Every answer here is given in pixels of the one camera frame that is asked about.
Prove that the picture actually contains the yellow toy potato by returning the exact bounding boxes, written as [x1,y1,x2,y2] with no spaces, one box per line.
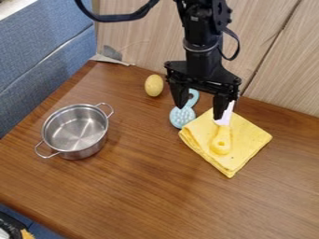
[143,74,165,98]

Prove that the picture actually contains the light blue toy brush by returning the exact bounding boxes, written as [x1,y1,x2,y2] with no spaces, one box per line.
[168,88,201,130]

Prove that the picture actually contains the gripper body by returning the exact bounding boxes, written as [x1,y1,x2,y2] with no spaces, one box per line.
[163,54,243,96]

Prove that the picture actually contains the silver pot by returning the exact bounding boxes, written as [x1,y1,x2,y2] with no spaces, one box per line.
[34,102,115,161]

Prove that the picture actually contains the yellow cloth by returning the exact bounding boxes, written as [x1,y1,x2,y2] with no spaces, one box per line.
[178,107,274,179]

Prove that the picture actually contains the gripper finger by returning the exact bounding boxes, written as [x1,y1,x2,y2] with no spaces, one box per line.
[212,92,237,121]
[167,77,192,110]

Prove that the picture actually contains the yellow knife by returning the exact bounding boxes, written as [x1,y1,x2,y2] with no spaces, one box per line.
[209,100,237,156]

